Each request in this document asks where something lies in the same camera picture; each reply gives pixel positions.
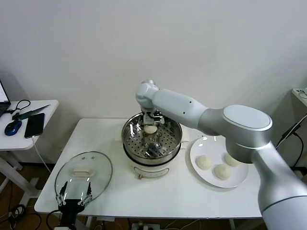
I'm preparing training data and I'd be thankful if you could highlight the round glass pot lid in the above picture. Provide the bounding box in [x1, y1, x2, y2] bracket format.
[54, 150, 113, 202]

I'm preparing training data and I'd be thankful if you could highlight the white electric cooking pot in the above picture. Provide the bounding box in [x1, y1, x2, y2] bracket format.
[123, 141, 188, 181]

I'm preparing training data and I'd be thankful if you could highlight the grey floor power strip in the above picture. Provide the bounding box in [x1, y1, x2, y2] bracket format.
[132, 222, 161, 230]

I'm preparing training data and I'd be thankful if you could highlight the black looped strap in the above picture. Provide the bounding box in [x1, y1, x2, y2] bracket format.
[6, 100, 32, 116]

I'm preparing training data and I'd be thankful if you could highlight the white steamed baozi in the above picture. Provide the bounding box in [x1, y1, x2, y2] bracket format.
[196, 155, 213, 171]
[143, 125, 158, 135]
[213, 164, 232, 181]
[224, 154, 242, 167]

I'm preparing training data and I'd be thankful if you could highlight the white side table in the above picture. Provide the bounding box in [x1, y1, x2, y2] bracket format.
[0, 100, 60, 199]

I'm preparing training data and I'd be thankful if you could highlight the stainless steel steamer basket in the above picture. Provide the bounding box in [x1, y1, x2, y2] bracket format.
[116, 110, 190, 166]

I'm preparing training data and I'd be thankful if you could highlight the dark green knife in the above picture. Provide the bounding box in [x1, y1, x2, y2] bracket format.
[12, 104, 51, 122]

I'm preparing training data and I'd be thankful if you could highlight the white round plate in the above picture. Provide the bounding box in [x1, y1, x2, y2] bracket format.
[189, 136, 249, 189]

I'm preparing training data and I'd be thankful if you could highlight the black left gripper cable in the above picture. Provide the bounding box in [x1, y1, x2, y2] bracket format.
[47, 210, 63, 230]

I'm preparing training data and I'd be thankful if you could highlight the blue computer mouse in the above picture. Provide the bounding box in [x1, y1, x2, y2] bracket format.
[4, 120, 23, 137]

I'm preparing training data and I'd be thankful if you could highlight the white power strip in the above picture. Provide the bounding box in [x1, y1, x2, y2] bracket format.
[295, 87, 307, 99]

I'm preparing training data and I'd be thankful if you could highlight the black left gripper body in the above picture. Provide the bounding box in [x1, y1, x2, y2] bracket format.
[59, 198, 85, 227]

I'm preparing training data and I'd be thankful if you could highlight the white floor cable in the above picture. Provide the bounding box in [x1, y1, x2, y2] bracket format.
[165, 219, 202, 230]

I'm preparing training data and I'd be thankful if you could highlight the white side desk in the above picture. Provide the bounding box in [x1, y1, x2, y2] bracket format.
[291, 87, 307, 108]

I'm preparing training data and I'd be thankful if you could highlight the black floor cable bundle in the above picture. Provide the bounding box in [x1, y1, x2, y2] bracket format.
[8, 205, 43, 230]

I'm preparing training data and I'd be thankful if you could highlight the black smartphone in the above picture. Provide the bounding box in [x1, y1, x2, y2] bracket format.
[24, 113, 46, 139]

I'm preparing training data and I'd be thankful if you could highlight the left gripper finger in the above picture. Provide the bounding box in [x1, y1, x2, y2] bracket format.
[55, 181, 69, 207]
[78, 182, 93, 207]

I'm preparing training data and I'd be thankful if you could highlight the black laptop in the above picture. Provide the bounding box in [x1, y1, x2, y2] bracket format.
[0, 79, 12, 118]

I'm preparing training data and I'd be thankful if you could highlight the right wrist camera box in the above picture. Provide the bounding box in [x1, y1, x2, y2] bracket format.
[143, 112, 154, 126]

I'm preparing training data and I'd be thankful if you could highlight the white charging cable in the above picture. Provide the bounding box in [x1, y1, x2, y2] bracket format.
[32, 136, 52, 174]

